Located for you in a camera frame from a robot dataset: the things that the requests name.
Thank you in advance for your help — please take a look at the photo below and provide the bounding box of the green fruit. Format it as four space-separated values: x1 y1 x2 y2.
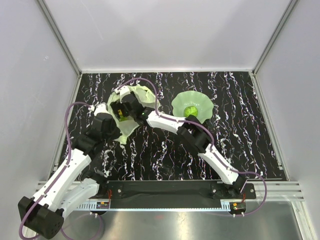
183 105 199 118
119 114 128 122

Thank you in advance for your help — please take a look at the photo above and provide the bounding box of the light green plastic bag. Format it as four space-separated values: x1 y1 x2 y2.
107 84 161 145

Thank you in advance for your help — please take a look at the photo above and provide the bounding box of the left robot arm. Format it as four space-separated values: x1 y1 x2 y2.
17 111 120 240

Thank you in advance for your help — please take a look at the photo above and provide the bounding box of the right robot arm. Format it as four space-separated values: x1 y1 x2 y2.
110 91 246 199

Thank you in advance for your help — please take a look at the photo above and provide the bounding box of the light green wavy bowl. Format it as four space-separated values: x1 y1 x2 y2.
171 90 214 124

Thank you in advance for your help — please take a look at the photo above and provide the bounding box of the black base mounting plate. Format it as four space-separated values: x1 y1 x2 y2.
97 180 257 210

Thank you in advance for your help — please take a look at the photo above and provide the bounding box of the black marble pattern mat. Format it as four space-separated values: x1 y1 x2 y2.
75 71 286 181

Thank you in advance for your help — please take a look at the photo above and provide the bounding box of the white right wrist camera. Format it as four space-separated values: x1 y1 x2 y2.
114 85 131 103

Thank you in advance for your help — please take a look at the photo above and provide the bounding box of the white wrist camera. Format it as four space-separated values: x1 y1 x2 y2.
114 85 131 103
88 103 109 116

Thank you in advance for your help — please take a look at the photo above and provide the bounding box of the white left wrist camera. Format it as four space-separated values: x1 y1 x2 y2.
88 103 109 116

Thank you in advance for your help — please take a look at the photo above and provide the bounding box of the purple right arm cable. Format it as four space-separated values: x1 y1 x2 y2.
117 77 269 217

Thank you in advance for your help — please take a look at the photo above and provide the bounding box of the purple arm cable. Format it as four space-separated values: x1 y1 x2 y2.
18 101 104 240
117 77 269 217

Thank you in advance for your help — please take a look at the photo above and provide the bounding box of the white slotted cable duct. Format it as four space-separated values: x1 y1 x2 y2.
76 199 110 212

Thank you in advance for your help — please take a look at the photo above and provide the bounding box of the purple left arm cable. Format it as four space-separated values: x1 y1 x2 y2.
18 101 104 240

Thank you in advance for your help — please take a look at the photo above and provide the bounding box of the aluminium frame rail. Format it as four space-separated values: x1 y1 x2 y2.
35 0 82 76

